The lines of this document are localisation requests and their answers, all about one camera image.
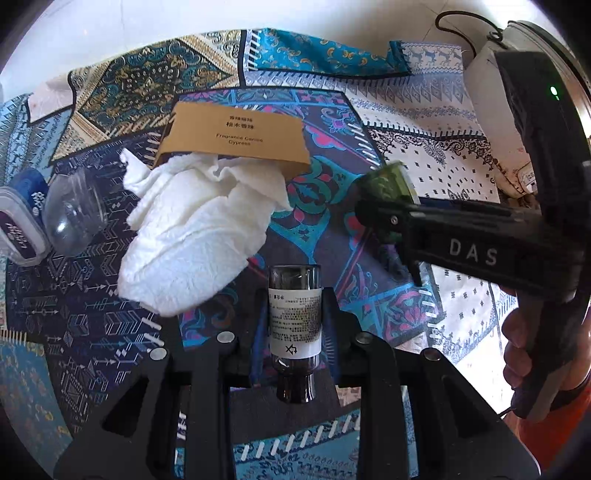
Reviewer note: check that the blue lidded plastic container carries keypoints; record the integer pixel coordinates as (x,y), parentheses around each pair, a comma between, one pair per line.
(23,217)

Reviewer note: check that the patterned blue tablecloth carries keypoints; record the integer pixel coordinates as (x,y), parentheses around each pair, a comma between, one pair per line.
(92,323)

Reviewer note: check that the person's right hand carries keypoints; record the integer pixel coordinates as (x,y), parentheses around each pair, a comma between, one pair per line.
(515,341)

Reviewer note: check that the brown cardboard fragrance box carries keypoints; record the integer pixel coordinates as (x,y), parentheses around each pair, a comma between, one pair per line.
(231,134)

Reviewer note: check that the white paper towel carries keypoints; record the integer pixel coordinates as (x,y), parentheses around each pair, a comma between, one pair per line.
(194,240)

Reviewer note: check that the person's right forearm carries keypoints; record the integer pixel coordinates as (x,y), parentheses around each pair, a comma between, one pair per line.
(554,438)

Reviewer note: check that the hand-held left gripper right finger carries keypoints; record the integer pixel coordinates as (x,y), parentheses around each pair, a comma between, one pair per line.
(330,332)

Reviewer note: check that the dark glass bottle white label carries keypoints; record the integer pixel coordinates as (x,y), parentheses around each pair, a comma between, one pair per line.
(293,323)

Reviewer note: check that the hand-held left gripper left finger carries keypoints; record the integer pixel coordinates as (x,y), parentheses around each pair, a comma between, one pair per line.
(258,341)

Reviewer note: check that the white rice cooker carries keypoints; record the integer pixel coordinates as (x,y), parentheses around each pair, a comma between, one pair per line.
(489,101)

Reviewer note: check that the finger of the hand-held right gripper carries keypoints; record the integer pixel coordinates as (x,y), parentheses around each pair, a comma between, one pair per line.
(385,189)
(406,261)

